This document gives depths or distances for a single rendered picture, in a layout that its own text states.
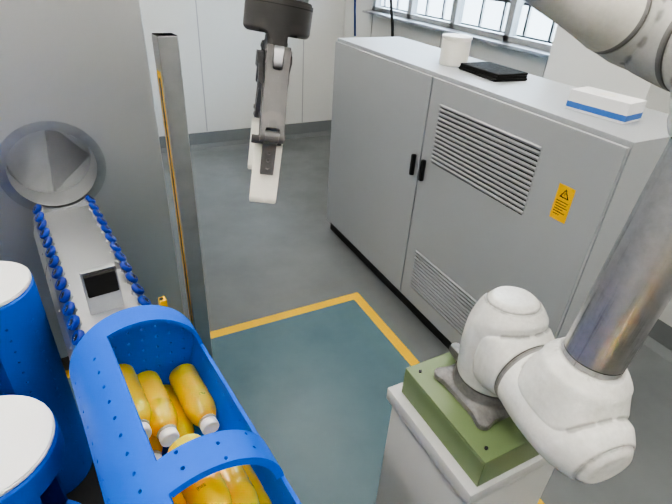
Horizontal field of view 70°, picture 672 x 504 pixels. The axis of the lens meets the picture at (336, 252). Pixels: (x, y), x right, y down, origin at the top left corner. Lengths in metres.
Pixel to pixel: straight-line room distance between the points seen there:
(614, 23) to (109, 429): 1.00
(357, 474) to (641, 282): 1.73
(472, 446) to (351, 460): 1.30
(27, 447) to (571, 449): 1.03
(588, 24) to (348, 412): 2.08
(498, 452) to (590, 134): 1.25
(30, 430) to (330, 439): 1.46
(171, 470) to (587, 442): 0.66
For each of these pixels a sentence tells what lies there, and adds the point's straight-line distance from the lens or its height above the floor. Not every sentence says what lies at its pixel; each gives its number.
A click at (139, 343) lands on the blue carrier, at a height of 1.13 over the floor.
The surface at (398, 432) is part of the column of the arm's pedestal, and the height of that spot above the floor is 0.89.
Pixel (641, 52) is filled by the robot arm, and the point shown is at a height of 1.84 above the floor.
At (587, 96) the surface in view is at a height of 1.51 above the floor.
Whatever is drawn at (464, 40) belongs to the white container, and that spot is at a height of 1.58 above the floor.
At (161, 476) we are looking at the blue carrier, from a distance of 0.87.
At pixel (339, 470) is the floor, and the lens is 2.33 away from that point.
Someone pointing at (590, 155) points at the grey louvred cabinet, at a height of 1.36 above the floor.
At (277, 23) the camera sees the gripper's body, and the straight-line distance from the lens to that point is 0.56.
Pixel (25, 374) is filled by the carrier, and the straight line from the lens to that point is 1.82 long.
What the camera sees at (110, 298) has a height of 0.97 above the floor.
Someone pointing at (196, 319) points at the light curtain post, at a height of 0.66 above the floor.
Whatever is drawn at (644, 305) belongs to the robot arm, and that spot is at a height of 1.52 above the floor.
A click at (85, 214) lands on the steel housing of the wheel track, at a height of 0.93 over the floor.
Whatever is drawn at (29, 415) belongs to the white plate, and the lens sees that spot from 1.30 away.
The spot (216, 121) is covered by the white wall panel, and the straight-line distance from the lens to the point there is 5.71.
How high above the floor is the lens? 1.93
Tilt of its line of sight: 32 degrees down
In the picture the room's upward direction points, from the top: 4 degrees clockwise
